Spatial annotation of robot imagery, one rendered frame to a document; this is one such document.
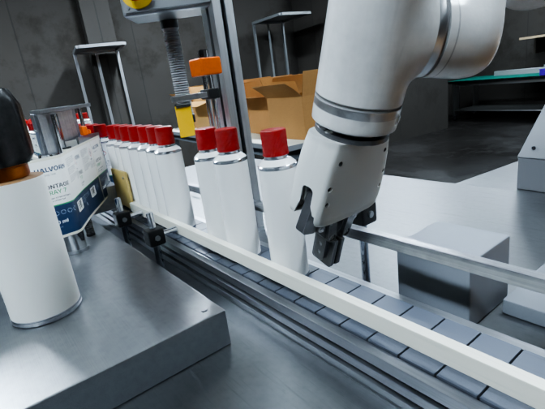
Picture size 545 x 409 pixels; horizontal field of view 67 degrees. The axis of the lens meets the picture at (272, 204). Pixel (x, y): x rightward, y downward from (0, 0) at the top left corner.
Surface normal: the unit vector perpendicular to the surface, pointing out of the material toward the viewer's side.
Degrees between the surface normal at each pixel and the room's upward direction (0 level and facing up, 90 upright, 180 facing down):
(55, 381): 0
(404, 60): 112
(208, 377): 0
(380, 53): 106
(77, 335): 0
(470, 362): 90
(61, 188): 90
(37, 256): 90
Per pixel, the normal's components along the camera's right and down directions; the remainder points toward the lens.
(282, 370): -0.13, -0.95
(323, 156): -0.63, 0.20
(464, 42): 0.15, 0.51
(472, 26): 0.16, 0.21
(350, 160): 0.50, 0.49
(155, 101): 0.50, 0.19
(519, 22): -0.85, 0.25
